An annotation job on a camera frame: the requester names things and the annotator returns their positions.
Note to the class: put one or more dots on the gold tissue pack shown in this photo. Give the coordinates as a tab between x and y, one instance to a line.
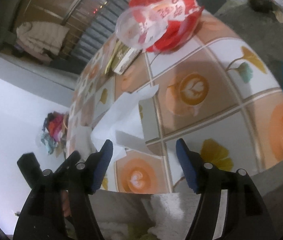
121	58

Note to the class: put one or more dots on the metal balcony railing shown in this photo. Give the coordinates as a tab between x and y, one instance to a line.
90	23

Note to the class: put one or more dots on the patterned tile tablecloth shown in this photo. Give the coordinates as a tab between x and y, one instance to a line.
214	92

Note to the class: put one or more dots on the red white paper bag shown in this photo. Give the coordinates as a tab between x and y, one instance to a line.
181	16

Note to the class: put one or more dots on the person's left hand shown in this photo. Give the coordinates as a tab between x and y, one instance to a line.
65	203

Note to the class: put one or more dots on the dark bag on floor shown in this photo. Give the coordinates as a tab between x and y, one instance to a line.
264	6

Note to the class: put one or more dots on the white foam packing piece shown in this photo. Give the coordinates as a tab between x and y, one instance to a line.
122	125

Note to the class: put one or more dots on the beige hanging jacket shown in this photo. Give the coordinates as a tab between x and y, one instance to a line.
42	36

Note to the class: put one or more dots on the pile of colourful clutter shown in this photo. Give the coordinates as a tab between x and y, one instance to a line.
53	133

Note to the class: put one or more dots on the clear plastic cup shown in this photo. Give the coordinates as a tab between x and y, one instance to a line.
140	27

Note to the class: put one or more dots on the white fluffy robe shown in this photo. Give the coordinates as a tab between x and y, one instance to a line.
141	216

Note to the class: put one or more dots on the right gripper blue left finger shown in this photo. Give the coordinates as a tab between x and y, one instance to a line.
99	164

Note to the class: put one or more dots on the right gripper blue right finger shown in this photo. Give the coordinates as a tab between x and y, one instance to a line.
189	162

